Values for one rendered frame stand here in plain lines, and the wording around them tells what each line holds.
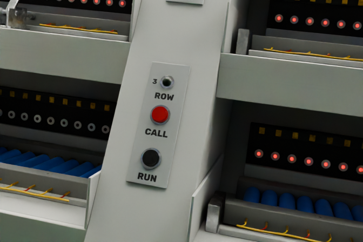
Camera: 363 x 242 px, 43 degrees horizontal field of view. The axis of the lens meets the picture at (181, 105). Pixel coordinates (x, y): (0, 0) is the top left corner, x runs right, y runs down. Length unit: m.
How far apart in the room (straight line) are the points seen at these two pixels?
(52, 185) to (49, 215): 0.05
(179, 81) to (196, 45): 0.04
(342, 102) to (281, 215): 0.13
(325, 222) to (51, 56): 0.33
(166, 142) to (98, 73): 0.11
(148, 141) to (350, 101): 0.20
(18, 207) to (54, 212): 0.04
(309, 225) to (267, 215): 0.04
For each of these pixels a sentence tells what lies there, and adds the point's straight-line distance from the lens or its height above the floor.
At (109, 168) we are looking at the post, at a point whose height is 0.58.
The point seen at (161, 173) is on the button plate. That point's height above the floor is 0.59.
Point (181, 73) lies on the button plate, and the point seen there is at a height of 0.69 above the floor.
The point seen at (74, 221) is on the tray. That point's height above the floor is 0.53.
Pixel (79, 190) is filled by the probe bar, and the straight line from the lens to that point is 0.50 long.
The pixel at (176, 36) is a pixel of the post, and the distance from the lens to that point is 0.47.
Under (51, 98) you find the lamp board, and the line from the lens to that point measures 0.66.
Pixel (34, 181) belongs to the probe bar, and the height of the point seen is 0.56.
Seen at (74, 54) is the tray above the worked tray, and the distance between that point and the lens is 0.50.
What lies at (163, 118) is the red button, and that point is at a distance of 0.44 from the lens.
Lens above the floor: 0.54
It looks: 15 degrees up
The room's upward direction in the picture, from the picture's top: 11 degrees clockwise
